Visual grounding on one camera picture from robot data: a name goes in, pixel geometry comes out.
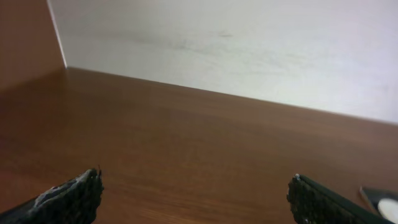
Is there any black smartphone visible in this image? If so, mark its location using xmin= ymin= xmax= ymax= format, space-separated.
xmin=359 ymin=187 xmax=397 ymax=223

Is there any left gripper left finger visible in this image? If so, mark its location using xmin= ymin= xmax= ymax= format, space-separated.
xmin=1 ymin=169 xmax=104 ymax=224

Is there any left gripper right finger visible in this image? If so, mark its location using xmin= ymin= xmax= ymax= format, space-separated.
xmin=287 ymin=174 xmax=394 ymax=224

